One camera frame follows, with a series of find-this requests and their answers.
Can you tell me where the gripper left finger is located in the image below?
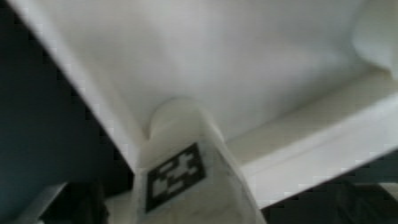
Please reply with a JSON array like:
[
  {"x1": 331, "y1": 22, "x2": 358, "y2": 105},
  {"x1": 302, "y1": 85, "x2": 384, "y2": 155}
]
[{"x1": 11, "y1": 181, "x2": 112, "y2": 224}]

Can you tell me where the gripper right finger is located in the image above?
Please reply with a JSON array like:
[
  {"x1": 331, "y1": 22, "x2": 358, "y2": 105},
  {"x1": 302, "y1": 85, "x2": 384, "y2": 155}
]
[{"x1": 333, "y1": 182, "x2": 398, "y2": 224}]

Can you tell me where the white square table top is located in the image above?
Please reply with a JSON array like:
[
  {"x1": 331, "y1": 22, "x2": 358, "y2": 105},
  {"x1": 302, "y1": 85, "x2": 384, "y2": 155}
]
[{"x1": 6, "y1": 0, "x2": 398, "y2": 206}]

